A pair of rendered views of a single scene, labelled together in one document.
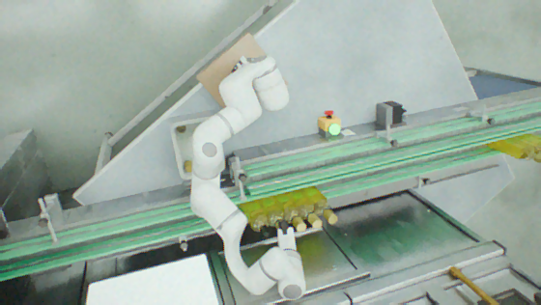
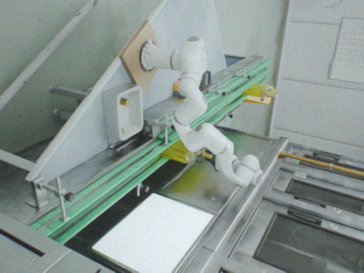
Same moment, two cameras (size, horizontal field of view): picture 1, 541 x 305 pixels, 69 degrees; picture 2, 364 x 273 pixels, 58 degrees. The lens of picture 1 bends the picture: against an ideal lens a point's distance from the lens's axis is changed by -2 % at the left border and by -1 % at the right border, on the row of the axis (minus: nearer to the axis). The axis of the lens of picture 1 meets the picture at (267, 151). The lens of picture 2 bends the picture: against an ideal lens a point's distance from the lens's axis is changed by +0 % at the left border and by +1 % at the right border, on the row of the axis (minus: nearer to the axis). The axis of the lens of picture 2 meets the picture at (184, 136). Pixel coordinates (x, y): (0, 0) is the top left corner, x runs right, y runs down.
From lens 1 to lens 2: 1.09 m
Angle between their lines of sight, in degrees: 42
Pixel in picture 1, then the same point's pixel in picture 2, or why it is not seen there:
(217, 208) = (221, 137)
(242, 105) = (200, 70)
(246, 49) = (147, 33)
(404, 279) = (269, 163)
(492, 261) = (287, 145)
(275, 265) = (257, 163)
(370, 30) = (194, 23)
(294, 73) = not seen: hidden behind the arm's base
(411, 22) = (208, 18)
